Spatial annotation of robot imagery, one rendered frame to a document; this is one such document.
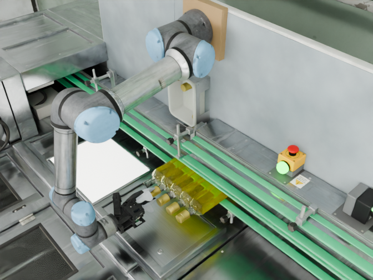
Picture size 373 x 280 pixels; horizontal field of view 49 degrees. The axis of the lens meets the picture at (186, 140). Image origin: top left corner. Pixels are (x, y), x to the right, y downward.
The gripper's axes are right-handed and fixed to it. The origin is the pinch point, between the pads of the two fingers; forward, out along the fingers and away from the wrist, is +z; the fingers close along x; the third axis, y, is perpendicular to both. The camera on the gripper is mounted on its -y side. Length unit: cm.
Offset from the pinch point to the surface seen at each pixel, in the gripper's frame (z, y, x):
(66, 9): 49, -150, 18
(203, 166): 21.3, 7.5, 6.4
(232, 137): 34.7, 9.6, 15.7
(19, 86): -11, -90, 13
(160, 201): -0.8, 6.9, 1.4
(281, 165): 30, 37, 22
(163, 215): 2.9, 3.2, -12.7
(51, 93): 12, -112, -11
